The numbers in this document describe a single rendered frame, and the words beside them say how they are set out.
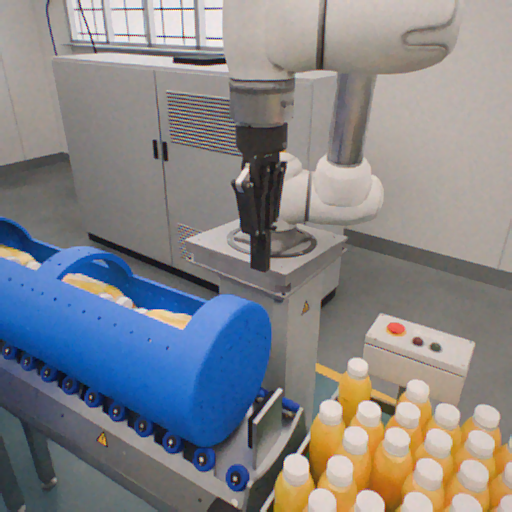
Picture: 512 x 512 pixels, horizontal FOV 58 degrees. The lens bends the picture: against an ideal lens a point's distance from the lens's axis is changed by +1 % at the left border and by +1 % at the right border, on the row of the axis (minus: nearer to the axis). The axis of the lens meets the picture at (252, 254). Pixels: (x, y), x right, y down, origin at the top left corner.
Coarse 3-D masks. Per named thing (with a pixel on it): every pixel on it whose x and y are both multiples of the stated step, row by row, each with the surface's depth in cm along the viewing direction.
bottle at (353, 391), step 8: (344, 376) 94; (352, 376) 92; (368, 376) 94; (344, 384) 93; (352, 384) 92; (360, 384) 92; (368, 384) 93; (344, 392) 93; (352, 392) 92; (360, 392) 92; (368, 392) 93; (344, 400) 94; (352, 400) 93; (360, 400) 93; (368, 400) 94; (344, 408) 95; (352, 408) 94; (344, 416) 96; (352, 416) 95
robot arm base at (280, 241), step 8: (240, 224) 153; (272, 232) 139; (280, 232) 139; (288, 232) 140; (296, 232) 144; (240, 240) 145; (248, 240) 143; (272, 240) 139; (280, 240) 140; (288, 240) 141; (296, 240) 144; (304, 240) 147; (272, 248) 137; (280, 248) 137; (288, 248) 141
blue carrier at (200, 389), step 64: (0, 256) 105; (64, 256) 101; (0, 320) 101; (64, 320) 91; (128, 320) 85; (192, 320) 81; (256, 320) 90; (128, 384) 83; (192, 384) 76; (256, 384) 97
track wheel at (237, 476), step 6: (228, 468) 84; (234, 468) 83; (240, 468) 83; (246, 468) 83; (228, 474) 83; (234, 474) 83; (240, 474) 82; (246, 474) 82; (228, 480) 83; (234, 480) 82; (240, 480) 82; (246, 480) 82; (228, 486) 83; (234, 486) 82; (240, 486) 82
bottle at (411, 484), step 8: (408, 480) 74; (416, 480) 72; (408, 488) 73; (416, 488) 72; (424, 488) 71; (432, 488) 71; (440, 488) 72; (400, 496) 75; (432, 496) 71; (440, 496) 71; (400, 504) 75; (432, 504) 71; (440, 504) 71
